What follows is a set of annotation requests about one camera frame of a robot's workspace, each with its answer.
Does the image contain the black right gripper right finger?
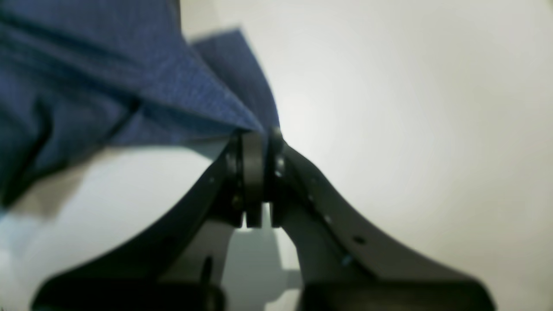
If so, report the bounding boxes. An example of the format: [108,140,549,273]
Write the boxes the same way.
[265,128,496,311]

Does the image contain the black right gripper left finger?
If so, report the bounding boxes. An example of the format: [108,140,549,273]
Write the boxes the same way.
[32,131,264,311]

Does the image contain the dark blue t-shirt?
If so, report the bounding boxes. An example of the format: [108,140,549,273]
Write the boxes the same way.
[0,0,279,211]

